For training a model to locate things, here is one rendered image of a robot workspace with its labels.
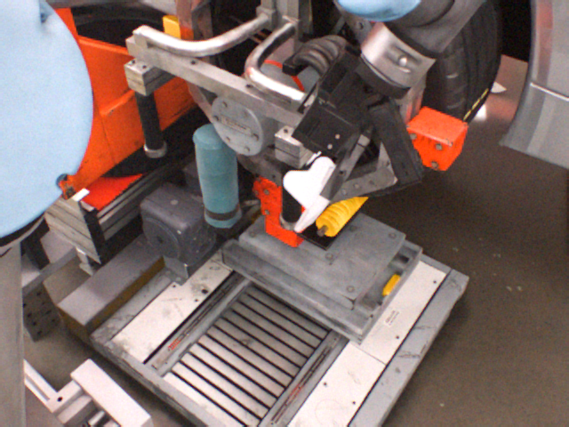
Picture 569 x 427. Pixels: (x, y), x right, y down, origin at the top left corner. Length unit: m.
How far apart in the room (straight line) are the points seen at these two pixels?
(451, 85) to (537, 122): 0.22
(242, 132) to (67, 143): 0.83
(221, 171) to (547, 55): 0.67
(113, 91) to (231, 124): 0.47
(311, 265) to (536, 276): 0.79
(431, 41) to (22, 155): 0.45
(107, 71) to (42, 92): 1.20
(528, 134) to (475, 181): 1.09
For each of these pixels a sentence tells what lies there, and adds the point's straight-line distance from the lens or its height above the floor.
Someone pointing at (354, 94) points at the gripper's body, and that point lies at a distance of 0.67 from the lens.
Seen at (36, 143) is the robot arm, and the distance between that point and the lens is 0.28.
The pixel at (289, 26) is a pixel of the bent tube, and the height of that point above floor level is 1.01.
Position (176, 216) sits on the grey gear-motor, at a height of 0.40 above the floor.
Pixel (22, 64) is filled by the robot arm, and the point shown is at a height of 1.40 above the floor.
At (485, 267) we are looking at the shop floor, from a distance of 2.06.
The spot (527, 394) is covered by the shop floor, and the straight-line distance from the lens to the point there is 1.83.
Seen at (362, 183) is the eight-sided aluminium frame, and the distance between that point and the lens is 1.21.
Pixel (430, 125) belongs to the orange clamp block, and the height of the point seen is 0.88.
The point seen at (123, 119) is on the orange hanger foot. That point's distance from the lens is 1.53.
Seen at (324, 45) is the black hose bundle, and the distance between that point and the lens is 0.96.
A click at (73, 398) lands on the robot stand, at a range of 0.90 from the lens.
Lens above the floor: 1.53
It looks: 46 degrees down
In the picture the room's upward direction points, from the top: straight up
